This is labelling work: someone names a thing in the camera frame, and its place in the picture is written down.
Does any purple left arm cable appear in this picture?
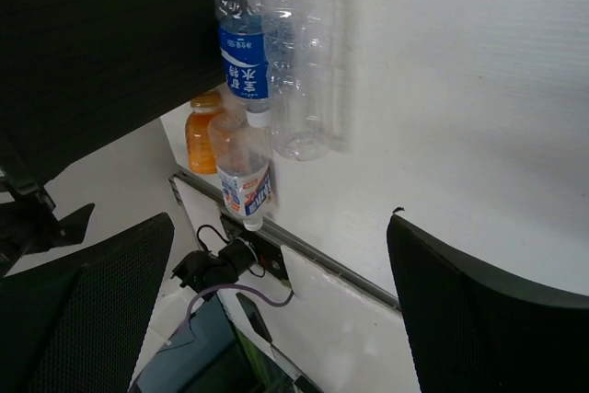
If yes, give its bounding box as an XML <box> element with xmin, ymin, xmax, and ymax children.
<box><xmin>166</xmin><ymin>284</ymin><xmax>296</xmax><ymax>347</ymax></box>

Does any orange juice bottle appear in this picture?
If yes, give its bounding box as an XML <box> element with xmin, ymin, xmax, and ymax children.
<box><xmin>185</xmin><ymin>90</ymin><xmax>225</xmax><ymax>175</ymax></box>

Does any blue label water bottle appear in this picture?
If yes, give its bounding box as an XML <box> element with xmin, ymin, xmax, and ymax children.
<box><xmin>214</xmin><ymin>0</ymin><xmax>271</xmax><ymax>128</ymax></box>

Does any white label clear bottle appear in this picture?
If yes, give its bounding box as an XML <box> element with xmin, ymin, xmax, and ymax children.
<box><xmin>208</xmin><ymin>108</ymin><xmax>274</xmax><ymax>232</ymax></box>

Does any black waste bin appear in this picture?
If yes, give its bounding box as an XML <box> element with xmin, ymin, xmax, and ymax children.
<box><xmin>1</xmin><ymin>0</ymin><xmax>225</xmax><ymax>183</ymax></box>

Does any clear unlabelled plastic bottle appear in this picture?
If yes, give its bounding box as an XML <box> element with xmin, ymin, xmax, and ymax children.
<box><xmin>261</xmin><ymin>0</ymin><xmax>335</xmax><ymax>161</ymax></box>

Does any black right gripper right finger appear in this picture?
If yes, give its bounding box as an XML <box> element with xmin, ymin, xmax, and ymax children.
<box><xmin>387</xmin><ymin>209</ymin><xmax>588</xmax><ymax>392</ymax></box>

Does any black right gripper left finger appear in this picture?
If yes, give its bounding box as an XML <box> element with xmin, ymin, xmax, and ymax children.
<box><xmin>1</xmin><ymin>213</ymin><xmax>174</xmax><ymax>392</ymax></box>

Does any aluminium table edge rail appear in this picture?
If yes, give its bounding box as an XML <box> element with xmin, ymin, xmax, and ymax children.
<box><xmin>168</xmin><ymin>170</ymin><xmax>401</xmax><ymax>316</ymax></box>

